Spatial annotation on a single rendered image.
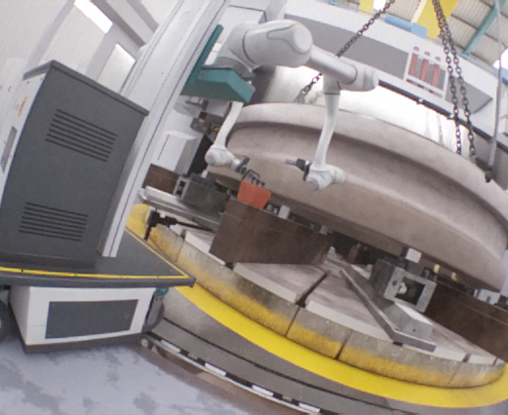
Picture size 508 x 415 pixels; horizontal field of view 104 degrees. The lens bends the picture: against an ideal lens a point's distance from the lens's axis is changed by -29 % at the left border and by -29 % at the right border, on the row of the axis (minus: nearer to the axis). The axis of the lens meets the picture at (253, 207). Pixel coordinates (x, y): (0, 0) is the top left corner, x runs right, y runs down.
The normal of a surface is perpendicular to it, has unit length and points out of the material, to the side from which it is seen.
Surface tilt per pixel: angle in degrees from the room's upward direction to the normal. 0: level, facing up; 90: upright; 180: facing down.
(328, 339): 90
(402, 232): 90
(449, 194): 90
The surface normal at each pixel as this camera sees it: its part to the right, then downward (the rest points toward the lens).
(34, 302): 0.79, 0.33
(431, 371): -0.03, 0.00
